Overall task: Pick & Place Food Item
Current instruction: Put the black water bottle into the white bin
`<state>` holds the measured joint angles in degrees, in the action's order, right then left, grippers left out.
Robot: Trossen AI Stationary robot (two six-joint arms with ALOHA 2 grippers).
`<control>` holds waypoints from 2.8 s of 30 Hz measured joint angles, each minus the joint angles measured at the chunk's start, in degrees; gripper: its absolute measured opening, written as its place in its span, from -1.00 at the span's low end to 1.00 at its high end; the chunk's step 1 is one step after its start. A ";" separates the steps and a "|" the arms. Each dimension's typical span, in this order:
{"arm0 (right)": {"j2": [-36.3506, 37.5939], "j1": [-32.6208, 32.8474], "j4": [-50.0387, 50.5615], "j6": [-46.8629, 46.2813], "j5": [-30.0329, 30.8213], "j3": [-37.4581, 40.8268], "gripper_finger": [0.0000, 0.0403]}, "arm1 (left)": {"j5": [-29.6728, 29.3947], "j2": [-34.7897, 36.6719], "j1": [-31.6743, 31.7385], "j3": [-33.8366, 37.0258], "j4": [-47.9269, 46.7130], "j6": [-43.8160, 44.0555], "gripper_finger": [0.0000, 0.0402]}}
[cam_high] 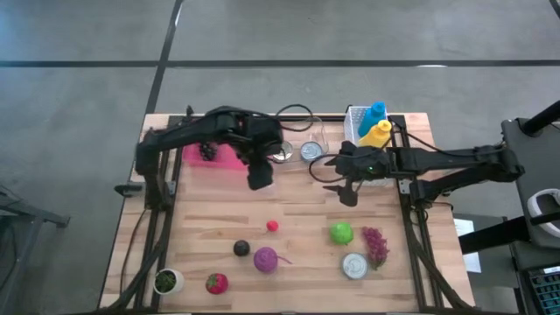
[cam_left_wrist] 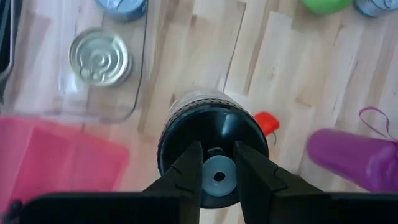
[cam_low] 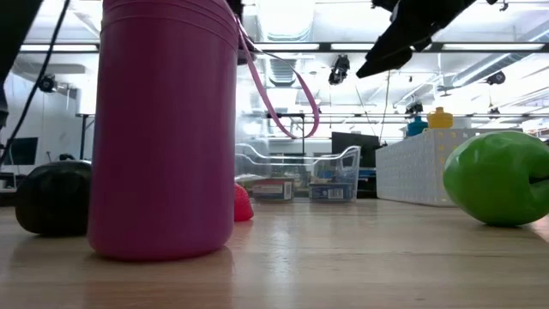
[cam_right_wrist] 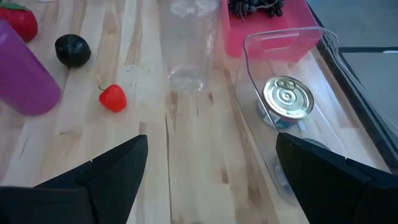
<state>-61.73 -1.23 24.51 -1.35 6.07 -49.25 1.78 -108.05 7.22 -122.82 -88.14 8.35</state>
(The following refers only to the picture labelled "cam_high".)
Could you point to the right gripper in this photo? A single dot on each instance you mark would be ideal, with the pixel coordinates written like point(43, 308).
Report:
point(363, 162)

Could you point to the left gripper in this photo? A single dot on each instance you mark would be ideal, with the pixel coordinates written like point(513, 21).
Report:
point(260, 140)

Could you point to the tuna can gold lid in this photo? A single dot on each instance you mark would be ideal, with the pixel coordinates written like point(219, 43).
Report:
point(285, 154)

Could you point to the green apple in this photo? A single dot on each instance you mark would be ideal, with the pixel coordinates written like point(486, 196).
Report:
point(341, 233)

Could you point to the tuna can silver lid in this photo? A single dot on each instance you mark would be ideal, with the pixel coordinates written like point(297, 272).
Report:
point(354, 266)
point(311, 151)

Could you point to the red cherry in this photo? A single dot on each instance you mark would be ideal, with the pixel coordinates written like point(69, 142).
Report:
point(272, 226)

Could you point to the black grape bunch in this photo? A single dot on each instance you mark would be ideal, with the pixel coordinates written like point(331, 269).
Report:
point(208, 151)

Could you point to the yellow plastic bottle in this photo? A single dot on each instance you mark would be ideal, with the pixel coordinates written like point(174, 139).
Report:
point(376, 136)

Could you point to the blue plastic bottle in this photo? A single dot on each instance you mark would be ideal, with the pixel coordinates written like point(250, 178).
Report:
point(372, 118)

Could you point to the purple plastic water bottle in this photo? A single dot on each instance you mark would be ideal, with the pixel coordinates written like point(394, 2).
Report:
point(265, 260)

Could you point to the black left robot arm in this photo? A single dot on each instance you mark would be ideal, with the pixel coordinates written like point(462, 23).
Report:
point(188, 131)

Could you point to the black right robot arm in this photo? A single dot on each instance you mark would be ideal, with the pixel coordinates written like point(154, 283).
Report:
point(459, 159)

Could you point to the pink plastic bin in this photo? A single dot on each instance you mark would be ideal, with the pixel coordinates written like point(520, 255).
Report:
point(210, 165)

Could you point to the purple grape bunch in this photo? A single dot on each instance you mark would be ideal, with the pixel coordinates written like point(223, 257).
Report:
point(375, 245)

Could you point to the clear plastic bin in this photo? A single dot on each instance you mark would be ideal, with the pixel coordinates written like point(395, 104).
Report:
point(326, 129)

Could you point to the white perforated bin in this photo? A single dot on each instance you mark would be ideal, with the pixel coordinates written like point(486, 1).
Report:
point(353, 117)

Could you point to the black plum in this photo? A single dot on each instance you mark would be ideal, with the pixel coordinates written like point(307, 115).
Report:
point(241, 248)

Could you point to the red strawberry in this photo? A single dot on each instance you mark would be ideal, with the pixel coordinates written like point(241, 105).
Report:
point(216, 283)

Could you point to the white paper sheet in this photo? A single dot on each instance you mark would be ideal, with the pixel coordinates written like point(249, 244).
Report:
point(466, 245)

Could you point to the small plant white pot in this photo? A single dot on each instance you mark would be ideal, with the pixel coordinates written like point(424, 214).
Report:
point(168, 281)

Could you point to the black cart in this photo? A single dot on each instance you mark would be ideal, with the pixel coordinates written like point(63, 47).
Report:
point(531, 157)

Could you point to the white rounded object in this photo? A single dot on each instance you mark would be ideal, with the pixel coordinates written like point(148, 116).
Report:
point(547, 203)

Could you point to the black pole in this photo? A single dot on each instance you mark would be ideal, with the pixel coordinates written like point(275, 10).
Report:
point(542, 118)

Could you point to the black keyboard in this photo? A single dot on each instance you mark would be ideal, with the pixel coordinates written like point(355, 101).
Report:
point(547, 291)

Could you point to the grey side table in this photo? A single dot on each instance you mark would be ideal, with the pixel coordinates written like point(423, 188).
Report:
point(26, 214)

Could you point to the black aluminium table frame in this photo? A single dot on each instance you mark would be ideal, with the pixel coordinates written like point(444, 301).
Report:
point(158, 245)

